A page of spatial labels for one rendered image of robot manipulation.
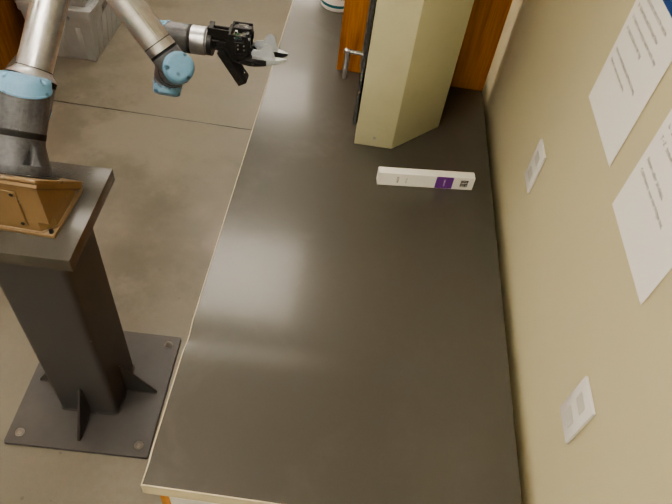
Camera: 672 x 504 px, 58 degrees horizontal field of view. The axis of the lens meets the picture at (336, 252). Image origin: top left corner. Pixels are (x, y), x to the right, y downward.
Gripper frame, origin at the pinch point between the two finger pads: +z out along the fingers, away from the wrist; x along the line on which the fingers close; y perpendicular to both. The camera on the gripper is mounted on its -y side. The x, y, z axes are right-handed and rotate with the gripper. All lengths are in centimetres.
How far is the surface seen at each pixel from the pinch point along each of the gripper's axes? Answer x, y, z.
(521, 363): -73, -20, 66
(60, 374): -58, -87, -59
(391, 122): -5.9, -11.2, 32.2
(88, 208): -46, -20, -40
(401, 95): -5.8, -2.0, 33.4
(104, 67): 145, -117, -121
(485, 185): -16, -20, 61
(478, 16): 31, 4, 55
